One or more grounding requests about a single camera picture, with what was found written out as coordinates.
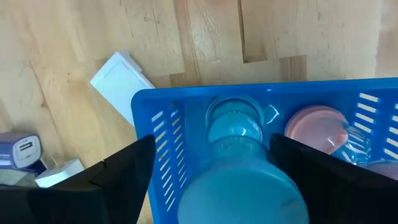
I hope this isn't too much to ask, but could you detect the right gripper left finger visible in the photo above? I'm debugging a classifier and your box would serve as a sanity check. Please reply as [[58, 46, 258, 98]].
[[0, 134, 157, 224]]

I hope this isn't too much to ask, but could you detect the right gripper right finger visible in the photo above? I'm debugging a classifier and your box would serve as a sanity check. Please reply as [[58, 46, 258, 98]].
[[269, 133, 398, 224]]

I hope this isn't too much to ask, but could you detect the pink hourglass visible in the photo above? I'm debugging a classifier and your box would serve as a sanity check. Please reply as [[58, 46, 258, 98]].
[[284, 105, 398, 181]]

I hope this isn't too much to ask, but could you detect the blue hourglass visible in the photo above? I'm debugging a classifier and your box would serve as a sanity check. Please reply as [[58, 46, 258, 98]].
[[177, 95, 310, 224]]

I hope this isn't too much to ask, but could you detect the white rectangular box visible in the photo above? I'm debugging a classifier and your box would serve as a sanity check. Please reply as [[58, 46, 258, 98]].
[[90, 51, 156, 127]]

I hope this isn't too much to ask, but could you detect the white USB charger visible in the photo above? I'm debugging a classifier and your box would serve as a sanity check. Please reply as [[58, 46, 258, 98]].
[[34, 158, 85, 189]]

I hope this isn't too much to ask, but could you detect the purple USB charger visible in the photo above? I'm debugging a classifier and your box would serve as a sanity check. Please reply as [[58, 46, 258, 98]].
[[0, 132, 47, 175]]

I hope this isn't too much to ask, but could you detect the blue plastic basket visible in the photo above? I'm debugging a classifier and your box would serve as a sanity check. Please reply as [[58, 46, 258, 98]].
[[131, 77, 398, 224]]

